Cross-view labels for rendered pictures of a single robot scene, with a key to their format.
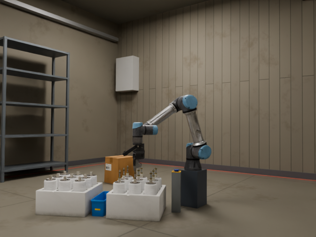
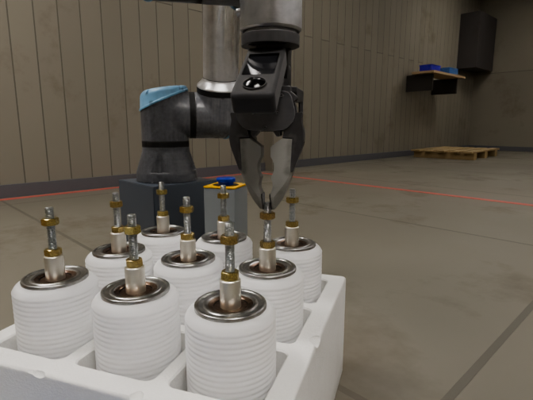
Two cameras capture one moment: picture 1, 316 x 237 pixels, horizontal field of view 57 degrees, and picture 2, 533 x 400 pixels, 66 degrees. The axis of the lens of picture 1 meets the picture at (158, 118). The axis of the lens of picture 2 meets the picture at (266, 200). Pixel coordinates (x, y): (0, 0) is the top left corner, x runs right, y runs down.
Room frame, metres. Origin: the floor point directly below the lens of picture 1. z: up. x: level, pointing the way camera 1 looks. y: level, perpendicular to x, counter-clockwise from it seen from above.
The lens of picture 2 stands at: (2.05, 0.67, 0.44)
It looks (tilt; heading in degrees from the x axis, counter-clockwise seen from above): 10 degrees down; 281
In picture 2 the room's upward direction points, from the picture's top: straight up
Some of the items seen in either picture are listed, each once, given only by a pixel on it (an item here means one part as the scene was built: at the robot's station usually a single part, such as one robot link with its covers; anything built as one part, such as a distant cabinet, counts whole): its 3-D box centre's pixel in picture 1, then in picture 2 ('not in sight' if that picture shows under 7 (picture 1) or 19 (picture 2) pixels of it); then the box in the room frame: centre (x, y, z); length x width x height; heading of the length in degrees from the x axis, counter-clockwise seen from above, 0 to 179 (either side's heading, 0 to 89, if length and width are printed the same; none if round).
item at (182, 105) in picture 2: (193, 150); (167, 113); (2.49, -0.31, 0.47); 0.13 x 0.12 x 0.14; 24
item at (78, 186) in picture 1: (79, 192); not in sight; (2.21, 0.59, 0.16); 0.10 x 0.10 x 0.18
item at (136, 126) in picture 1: (138, 129); not in sight; (2.15, 0.15, 0.64); 0.09 x 0.08 x 0.11; 114
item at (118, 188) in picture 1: (119, 194); (231, 383); (2.16, 0.28, 0.16); 0.10 x 0.10 x 0.18
